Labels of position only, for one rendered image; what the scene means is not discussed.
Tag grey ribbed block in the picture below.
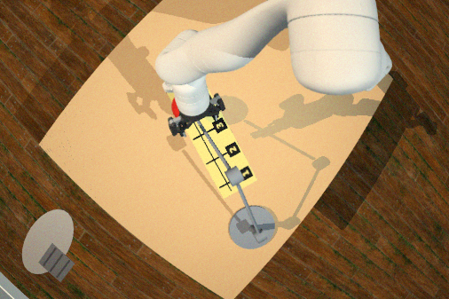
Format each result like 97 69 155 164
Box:
37 241 75 283

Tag grey round floor disc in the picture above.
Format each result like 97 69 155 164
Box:
21 209 75 276

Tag pale yellow strip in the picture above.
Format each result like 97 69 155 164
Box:
168 91 259 200

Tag pale wooden table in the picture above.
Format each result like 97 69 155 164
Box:
37 0 394 299

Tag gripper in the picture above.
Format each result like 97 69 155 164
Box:
167 92 226 138

